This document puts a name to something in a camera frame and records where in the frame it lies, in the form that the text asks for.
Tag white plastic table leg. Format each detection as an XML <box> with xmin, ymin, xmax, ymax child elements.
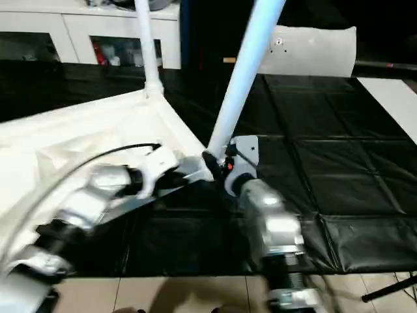
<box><xmin>133</xmin><ymin>0</ymin><xmax>165</xmax><ymax>100</ymax></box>
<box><xmin>205</xmin><ymin>0</ymin><xmax>288</xmax><ymax>168</ymax></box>

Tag black work mat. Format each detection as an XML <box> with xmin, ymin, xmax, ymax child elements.
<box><xmin>0</xmin><ymin>59</ymin><xmax>417</xmax><ymax>279</ymax></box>

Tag white plastic table top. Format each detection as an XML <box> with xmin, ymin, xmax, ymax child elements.
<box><xmin>0</xmin><ymin>89</ymin><xmax>216</xmax><ymax>276</ymax></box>

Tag white flat panel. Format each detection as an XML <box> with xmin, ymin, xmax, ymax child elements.
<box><xmin>257</xmin><ymin>25</ymin><xmax>358</xmax><ymax>78</ymax></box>

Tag white flat sheet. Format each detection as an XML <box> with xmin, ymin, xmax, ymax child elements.
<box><xmin>356</xmin><ymin>77</ymin><xmax>417</xmax><ymax>145</ymax></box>

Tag white cabinet with glass doors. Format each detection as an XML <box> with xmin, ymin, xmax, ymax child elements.
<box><xmin>0</xmin><ymin>0</ymin><xmax>182</xmax><ymax>70</ymax></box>

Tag black metal stand leg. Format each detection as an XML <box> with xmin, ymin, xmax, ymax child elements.
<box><xmin>362</xmin><ymin>274</ymin><xmax>417</xmax><ymax>303</ymax></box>

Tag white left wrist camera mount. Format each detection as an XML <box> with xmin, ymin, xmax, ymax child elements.
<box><xmin>133</xmin><ymin>144</ymin><xmax>181</xmax><ymax>200</ymax></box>

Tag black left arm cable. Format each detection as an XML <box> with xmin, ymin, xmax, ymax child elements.
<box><xmin>0</xmin><ymin>143</ymin><xmax>163</xmax><ymax>263</ymax></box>

